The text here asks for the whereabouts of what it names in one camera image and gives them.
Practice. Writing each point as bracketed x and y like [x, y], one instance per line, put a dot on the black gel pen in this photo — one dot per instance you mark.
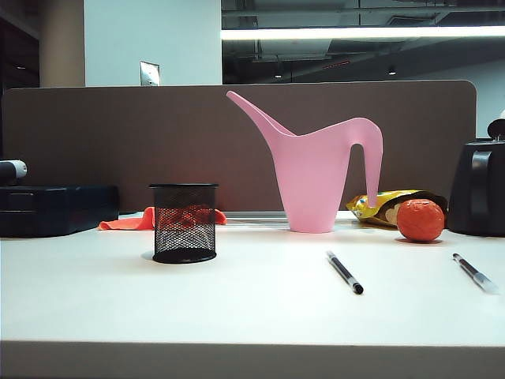
[344, 271]
[475, 274]

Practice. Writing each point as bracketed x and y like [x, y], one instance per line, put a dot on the black mesh pen basket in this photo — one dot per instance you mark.
[184, 229]

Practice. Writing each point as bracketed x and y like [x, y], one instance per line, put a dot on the pink plastic watering can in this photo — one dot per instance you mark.
[315, 177]

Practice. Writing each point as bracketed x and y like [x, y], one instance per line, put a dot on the yellow snack bag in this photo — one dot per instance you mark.
[372, 207]

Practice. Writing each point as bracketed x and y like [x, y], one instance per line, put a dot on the brown desk partition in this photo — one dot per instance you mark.
[138, 138]

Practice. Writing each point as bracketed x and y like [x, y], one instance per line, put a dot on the orange cloth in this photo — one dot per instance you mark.
[130, 223]

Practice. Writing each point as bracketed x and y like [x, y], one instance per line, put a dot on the orange ball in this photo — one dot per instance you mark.
[420, 219]

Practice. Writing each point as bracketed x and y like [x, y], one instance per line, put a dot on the white ceiling light strip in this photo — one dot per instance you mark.
[355, 32]

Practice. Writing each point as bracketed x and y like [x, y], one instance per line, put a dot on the black storage case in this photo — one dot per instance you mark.
[55, 209]

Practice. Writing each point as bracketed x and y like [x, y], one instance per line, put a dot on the black kettle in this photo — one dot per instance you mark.
[479, 189]

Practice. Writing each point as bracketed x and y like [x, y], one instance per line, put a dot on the beige round column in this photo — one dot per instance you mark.
[62, 43]

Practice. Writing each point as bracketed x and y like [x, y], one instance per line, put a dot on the white and black cylinder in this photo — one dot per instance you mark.
[12, 169]

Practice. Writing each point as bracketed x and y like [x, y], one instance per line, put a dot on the silver wall switch plate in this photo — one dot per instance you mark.
[149, 73]

